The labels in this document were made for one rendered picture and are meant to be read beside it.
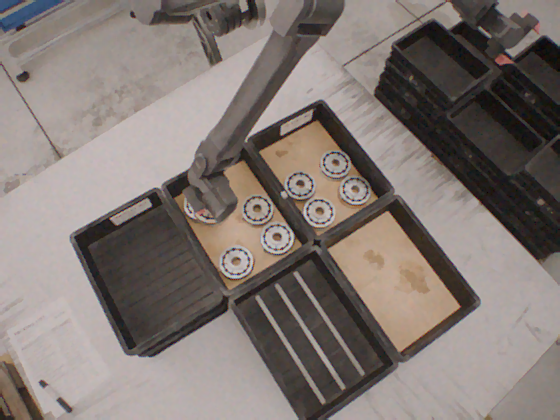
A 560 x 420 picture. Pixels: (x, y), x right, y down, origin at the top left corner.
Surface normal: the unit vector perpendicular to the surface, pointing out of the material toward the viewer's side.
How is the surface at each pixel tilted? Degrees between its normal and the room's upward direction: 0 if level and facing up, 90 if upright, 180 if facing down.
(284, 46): 70
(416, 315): 0
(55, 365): 0
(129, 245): 0
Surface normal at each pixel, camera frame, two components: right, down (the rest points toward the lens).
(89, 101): 0.04, -0.35
